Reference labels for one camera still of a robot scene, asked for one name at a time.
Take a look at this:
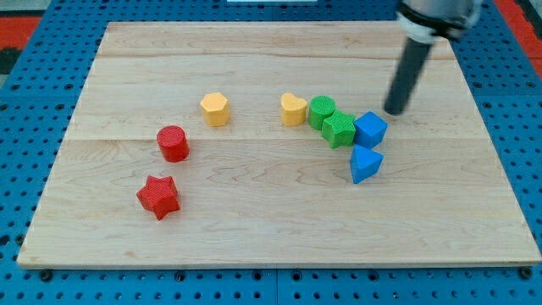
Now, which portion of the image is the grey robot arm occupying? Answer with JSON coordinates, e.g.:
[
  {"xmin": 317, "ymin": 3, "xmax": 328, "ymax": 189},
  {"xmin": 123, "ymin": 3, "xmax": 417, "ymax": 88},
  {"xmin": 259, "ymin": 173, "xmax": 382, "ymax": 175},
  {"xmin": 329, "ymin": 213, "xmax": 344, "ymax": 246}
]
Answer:
[{"xmin": 396, "ymin": 0, "xmax": 483, "ymax": 44}]

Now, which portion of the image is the yellow hexagon block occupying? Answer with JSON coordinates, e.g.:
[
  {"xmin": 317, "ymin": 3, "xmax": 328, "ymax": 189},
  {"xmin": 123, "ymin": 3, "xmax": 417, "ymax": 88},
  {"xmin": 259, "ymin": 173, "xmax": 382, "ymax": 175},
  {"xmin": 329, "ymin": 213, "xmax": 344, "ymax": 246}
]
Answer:
[{"xmin": 200, "ymin": 92, "xmax": 230, "ymax": 127}]

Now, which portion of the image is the yellow heart block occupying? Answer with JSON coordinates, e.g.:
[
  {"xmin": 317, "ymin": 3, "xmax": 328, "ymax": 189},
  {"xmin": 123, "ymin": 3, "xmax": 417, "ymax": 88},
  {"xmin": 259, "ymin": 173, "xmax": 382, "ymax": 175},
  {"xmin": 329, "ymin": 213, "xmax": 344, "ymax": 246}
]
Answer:
[{"xmin": 280, "ymin": 92, "xmax": 307, "ymax": 126}]

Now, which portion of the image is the green cylinder block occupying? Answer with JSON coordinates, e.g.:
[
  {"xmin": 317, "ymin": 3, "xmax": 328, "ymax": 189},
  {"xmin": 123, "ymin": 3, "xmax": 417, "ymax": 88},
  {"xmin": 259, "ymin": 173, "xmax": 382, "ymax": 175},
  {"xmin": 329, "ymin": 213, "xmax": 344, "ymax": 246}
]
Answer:
[{"xmin": 307, "ymin": 95, "xmax": 336, "ymax": 130}]

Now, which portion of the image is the green star block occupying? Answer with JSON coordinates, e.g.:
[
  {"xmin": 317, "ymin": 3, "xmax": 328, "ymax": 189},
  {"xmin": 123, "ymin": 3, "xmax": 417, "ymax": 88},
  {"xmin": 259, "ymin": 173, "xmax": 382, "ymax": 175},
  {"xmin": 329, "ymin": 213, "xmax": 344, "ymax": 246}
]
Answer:
[{"xmin": 321, "ymin": 109, "xmax": 356, "ymax": 149}]

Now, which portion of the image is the light wooden board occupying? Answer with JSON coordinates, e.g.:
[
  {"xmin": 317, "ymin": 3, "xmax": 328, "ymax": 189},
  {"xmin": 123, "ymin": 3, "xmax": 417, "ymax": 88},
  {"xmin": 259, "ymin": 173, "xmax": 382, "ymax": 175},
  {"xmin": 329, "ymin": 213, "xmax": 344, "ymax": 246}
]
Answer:
[{"xmin": 18, "ymin": 21, "xmax": 541, "ymax": 269}]

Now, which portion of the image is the blue triangle block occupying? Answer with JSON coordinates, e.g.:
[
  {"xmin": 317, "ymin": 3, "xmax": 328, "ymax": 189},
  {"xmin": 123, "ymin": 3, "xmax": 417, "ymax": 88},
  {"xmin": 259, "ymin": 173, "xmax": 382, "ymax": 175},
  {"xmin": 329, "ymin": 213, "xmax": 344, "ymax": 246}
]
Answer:
[{"xmin": 350, "ymin": 144, "xmax": 384, "ymax": 184}]

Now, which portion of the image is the red cylinder block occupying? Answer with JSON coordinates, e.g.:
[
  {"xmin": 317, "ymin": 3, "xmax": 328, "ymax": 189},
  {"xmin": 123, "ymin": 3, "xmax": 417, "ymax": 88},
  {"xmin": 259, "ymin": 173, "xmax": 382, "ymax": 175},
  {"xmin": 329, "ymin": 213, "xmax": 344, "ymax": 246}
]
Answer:
[{"xmin": 157, "ymin": 125, "xmax": 190, "ymax": 163}]

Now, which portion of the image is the blue cube block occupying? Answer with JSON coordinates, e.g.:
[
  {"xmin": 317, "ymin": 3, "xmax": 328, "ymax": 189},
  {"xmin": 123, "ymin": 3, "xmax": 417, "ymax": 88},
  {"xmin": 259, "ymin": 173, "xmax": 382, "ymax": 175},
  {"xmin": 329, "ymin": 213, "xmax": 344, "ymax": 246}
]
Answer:
[{"xmin": 353, "ymin": 111, "xmax": 388, "ymax": 148}]

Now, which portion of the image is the red star block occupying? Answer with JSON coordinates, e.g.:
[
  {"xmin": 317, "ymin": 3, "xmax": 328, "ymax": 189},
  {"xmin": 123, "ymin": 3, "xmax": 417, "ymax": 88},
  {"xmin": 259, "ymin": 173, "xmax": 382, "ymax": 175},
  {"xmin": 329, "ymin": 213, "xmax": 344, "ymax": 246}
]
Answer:
[{"xmin": 136, "ymin": 175, "xmax": 180, "ymax": 220}]

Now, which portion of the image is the dark cylindrical pointer rod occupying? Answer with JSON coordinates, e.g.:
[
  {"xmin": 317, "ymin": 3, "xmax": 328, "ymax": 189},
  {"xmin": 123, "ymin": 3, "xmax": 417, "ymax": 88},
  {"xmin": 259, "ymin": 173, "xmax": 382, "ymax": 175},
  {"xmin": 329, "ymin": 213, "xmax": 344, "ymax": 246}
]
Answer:
[{"xmin": 384, "ymin": 38, "xmax": 433, "ymax": 115}]

